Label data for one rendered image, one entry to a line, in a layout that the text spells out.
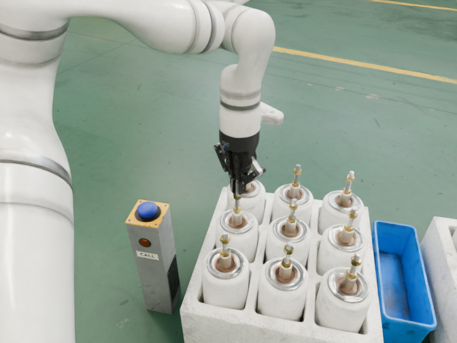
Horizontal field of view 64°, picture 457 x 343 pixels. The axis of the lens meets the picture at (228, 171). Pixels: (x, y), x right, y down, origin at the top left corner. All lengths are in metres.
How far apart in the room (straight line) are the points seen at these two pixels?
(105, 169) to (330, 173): 0.84
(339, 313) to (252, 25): 0.52
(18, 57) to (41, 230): 0.20
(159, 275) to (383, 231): 0.62
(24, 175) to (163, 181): 1.09
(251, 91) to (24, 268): 0.45
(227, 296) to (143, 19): 0.53
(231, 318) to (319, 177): 0.75
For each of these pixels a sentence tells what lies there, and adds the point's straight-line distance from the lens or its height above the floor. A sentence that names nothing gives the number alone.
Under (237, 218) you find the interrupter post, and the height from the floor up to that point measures 0.27.
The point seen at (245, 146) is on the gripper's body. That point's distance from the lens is 0.66.
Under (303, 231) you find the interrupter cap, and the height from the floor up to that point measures 0.25.
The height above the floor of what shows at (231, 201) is 0.23.
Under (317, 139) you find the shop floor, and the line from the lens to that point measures 1.60.
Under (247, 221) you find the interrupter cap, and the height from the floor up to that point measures 0.25.
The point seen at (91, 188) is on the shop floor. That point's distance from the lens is 1.38.
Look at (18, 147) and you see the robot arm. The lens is 0.28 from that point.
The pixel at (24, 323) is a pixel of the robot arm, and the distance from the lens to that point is 0.24.
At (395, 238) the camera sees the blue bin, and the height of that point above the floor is 0.07.
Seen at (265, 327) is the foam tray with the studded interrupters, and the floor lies 0.18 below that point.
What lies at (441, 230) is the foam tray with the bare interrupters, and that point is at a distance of 1.05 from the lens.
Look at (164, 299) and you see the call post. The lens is 0.94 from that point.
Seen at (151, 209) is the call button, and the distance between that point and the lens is 0.76.
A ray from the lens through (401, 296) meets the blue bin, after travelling 1.10.
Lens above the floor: 0.85
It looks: 38 degrees down
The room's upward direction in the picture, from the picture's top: straight up
